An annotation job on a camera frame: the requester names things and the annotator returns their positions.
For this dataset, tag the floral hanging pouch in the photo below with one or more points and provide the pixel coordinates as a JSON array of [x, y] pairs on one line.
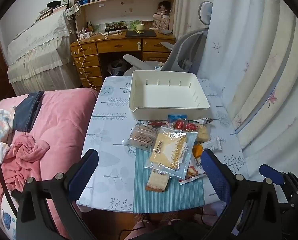
[[72, 11]]

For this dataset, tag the dark-haired doll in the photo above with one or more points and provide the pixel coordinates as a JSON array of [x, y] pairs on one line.
[[163, 8]]

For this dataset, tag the white power strip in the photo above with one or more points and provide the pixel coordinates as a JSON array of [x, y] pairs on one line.
[[85, 35]]

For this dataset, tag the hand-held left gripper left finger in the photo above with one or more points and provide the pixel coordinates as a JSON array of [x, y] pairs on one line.
[[85, 170]]

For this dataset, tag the teal striped placemat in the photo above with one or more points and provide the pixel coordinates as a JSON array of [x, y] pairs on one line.
[[163, 197]]

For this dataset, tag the pink quilt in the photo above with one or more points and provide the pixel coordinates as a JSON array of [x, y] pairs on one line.
[[59, 130]]

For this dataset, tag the green black packet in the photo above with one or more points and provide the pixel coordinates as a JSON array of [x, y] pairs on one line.
[[116, 26]]

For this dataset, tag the floral cardboard box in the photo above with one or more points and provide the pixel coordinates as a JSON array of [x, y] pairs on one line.
[[161, 23]]

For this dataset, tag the stack of books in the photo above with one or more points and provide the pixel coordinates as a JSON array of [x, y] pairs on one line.
[[49, 12]]

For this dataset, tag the black desk mat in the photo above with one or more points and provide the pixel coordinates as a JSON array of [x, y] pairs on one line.
[[141, 33]]

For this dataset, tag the yellow cracker blue-edged packet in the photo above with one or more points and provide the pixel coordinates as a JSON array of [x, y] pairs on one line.
[[168, 152]]

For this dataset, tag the brown and white snack packet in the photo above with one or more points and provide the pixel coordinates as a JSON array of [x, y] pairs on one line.
[[206, 120]]

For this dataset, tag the white floral cloth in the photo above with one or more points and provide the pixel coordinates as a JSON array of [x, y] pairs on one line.
[[1, 125]]

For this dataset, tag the white grey sachet packet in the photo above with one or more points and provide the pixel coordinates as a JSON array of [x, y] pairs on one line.
[[212, 145]]

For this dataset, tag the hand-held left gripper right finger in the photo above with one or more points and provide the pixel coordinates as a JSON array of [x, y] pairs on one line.
[[215, 177]]

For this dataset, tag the black hat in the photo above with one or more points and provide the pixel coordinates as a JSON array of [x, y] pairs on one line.
[[54, 4]]

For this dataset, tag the dark blue jeans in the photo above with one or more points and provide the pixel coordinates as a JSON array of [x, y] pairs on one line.
[[26, 112]]

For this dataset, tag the wooden bookshelf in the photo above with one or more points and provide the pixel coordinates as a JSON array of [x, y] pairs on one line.
[[109, 6]]

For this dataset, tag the puffed rice cake packet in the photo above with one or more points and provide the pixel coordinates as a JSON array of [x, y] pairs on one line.
[[203, 133]]

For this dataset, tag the red and white snack packet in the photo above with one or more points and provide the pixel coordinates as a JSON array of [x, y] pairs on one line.
[[193, 172]]

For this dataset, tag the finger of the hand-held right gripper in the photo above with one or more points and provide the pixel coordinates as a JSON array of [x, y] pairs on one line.
[[271, 172]]

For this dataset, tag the white blue print pillow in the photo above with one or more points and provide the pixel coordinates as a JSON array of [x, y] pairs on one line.
[[8, 220]]

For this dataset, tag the shiny blue snack packet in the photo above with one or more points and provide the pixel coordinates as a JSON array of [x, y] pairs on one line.
[[177, 117]]

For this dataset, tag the small trash bin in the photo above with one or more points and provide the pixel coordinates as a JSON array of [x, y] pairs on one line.
[[116, 68]]

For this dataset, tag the walnut date clear packet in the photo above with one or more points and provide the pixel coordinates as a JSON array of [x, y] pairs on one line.
[[191, 127]]

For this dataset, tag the white plastic storage bin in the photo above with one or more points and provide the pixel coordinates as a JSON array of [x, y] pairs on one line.
[[163, 97]]

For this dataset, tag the grey office chair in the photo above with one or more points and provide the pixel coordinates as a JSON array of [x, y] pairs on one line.
[[186, 47]]

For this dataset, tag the brown bread clear packet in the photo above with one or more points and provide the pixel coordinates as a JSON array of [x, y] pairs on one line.
[[141, 136]]

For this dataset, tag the beige soda cracker packet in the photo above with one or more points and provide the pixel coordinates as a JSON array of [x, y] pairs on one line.
[[157, 181]]

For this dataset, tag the crumpled pink fleece blanket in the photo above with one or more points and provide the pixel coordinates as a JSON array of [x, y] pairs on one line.
[[26, 150]]

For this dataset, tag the white lace covered furniture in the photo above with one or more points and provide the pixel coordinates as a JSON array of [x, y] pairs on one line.
[[39, 50]]

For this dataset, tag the wooden desk with drawers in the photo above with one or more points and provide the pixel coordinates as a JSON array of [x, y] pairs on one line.
[[114, 46]]

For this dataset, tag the leaf print tablecloth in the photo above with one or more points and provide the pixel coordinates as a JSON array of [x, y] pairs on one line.
[[109, 140]]

